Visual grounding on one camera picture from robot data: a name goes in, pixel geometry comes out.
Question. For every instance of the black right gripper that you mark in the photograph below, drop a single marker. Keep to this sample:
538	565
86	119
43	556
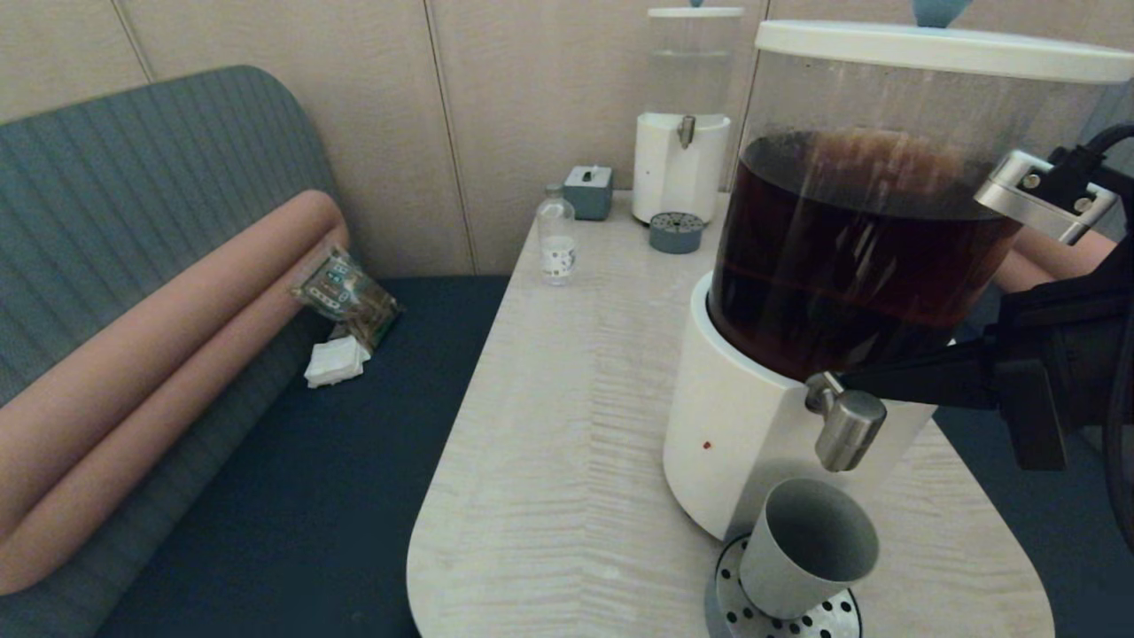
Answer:
1081	354

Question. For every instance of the large steel dispenser tap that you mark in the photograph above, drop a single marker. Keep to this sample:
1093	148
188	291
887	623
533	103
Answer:
849	430

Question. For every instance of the large dark tea dispenser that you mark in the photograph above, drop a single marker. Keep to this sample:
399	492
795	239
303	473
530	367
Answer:
744	399

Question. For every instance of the grey plastic cup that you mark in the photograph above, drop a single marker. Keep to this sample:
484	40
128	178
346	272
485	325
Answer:
788	567

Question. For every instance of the pink bolster cushion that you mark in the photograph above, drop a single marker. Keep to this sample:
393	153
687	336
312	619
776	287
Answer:
1045	255
177	328
133	443
1010	279

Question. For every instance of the dark blue seat cushion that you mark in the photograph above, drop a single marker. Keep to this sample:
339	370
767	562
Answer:
310	487
1019	549

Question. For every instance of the large perforated steel drip tray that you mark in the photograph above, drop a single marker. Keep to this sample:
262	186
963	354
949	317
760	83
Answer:
833	625

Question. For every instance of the small perforated drip tray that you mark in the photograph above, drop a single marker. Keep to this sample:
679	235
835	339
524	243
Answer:
676	234

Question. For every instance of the large white dispenser lid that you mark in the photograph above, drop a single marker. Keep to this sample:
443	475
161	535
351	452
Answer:
921	44

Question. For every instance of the small clear water dispenser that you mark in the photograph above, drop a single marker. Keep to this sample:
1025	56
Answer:
671	177

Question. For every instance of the small steel dispenser tap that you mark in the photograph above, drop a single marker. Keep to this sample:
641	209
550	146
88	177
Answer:
686	131

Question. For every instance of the grey-blue square box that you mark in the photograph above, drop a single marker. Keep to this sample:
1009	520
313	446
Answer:
587	195

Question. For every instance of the clear plastic bottle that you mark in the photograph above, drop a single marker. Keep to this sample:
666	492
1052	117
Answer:
556	252

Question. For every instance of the small white dispenser lid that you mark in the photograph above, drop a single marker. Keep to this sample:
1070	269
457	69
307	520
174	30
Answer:
695	12

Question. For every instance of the clear snack packet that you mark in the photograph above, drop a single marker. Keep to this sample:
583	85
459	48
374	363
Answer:
345	297

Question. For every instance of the white folded napkins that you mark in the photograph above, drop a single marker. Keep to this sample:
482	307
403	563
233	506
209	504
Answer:
337	363

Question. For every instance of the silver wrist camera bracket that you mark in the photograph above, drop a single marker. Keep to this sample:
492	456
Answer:
1028	190

